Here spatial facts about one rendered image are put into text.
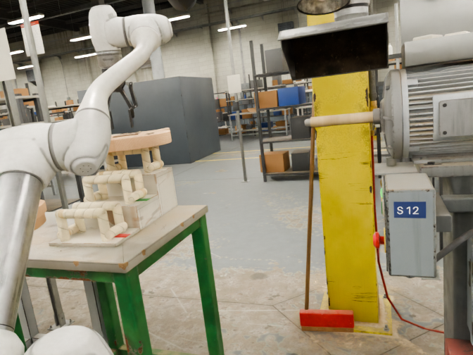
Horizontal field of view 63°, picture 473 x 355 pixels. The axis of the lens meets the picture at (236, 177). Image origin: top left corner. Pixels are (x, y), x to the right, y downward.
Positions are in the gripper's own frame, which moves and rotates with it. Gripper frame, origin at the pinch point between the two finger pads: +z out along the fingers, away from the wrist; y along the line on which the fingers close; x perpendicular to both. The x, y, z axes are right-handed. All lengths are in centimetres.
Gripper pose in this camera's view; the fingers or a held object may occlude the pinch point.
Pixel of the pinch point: (121, 120)
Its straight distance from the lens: 159.1
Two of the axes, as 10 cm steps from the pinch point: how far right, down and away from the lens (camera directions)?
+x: -1.3, -3.1, 9.4
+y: 9.9, -1.2, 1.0
